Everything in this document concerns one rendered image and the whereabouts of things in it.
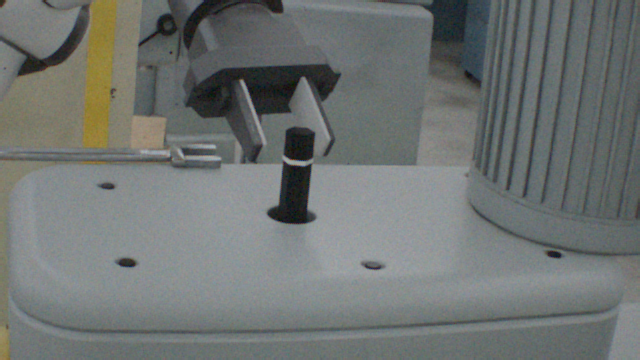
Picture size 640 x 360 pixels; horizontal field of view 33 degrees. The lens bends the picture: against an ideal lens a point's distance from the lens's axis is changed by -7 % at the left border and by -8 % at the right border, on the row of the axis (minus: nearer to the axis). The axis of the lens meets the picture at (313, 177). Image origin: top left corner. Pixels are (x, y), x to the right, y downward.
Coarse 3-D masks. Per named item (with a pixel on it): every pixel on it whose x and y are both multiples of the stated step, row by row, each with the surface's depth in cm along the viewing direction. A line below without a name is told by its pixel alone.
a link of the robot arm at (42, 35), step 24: (24, 0) 110; (48, 0) 111; (72, 0) 109; (96, 0) 111; (0, 24) 111; (24, 24) 112; (48, 24) 113; (72, 24) 115; (24, 48) 115; (48, 48) 115
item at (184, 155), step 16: (192, 144) 97; (16, 160) 91; (32, 160) 91; (48, 160) 91; (64, 160) 92; (80, 160) 92; (96, 160) 92; (112, 160) 93; (128, 160) 93; (144, 160) 93; (160, 160) 94; (176, 160) 93; (192, 160) 93; (208, 160) 94
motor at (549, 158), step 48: (528, 0) 81; (576, 0) 79; (624, 0) 78; (528, 48) 83; (576, 48) 80; (624, 48) 79; (480, 96) 91; (528, 96) 84; (576, 96) 80; (624, 96) 79; (480, 144) 90; (528, 144) 84; (576, 144) 82; (624, 144) 81; (480, 192) 89; (528, 192) 85; (576, 192) 83; (624, 192) 82; (576, 240) 83; (624, 240) 83
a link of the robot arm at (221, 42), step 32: (192, 0) 90; (224, 0) 90; (256, 0) 91; (192, 32) 91; (224, 32) 87; (256, 32) 89; (288, 32) 90; (192, 64) 86; (224, 64) 85; (256, 64) 86; (288, 64) 87; (320, 64) 88; (192, 96) 86; (256, 96) 89; (288, 96) 90; (320, 96) 91
